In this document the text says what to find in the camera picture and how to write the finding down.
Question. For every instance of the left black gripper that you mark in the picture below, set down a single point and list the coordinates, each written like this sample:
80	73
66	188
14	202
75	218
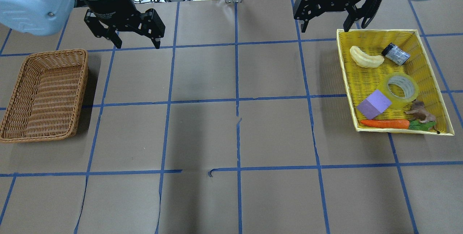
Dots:
109	3

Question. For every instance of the clear tape roll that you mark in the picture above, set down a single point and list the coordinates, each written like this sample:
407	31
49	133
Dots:
406	83

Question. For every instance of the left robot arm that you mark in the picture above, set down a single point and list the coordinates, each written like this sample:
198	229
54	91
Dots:
40	17

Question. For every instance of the yellow banana toy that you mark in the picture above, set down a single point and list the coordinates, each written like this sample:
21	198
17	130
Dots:
364	60

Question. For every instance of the black silver can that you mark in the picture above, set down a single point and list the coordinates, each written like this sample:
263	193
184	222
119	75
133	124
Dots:
395	54

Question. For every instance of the yellow woven basket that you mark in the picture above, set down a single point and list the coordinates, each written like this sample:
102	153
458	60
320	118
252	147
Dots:
361	82

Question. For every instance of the brown wicker basket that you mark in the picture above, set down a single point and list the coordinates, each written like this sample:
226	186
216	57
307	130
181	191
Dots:
47	98

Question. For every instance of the purple foam cube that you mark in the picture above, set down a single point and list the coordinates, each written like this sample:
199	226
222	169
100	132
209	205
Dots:
374	105

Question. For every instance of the orange carrot toy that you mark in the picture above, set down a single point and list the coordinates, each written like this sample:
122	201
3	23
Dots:
401	124

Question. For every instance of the brown animal figurine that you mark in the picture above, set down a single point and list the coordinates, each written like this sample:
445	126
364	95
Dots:
420	113

